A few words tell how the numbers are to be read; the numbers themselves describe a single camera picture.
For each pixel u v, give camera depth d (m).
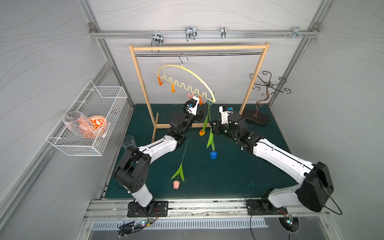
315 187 0.40
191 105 0.64
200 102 0.79
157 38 0.78
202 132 0.91
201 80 0.69
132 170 0.45
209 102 0.77
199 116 0.70
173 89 0.86
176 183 0.80
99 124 0.67
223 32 0.78
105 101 0.80
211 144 0.75
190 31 0.76
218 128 0.68
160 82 0.91
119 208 0.75
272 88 0.88
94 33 0.77
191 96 0.66
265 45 0.63
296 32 0.77
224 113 0.70
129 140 0.95
